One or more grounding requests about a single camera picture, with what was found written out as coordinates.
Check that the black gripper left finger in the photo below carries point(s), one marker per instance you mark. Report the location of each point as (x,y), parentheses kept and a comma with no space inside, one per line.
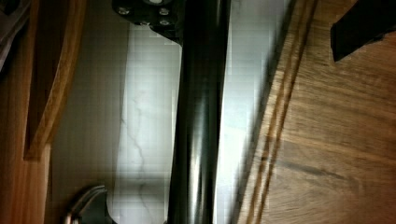
(164,17)

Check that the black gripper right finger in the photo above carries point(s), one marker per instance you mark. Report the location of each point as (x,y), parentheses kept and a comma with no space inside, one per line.
(366,22)

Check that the wooden drawer box organizer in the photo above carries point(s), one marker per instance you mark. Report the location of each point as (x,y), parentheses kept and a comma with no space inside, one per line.
(35,82)

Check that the wooden cutting board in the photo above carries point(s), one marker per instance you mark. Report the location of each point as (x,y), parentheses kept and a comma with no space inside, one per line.
(326,147)

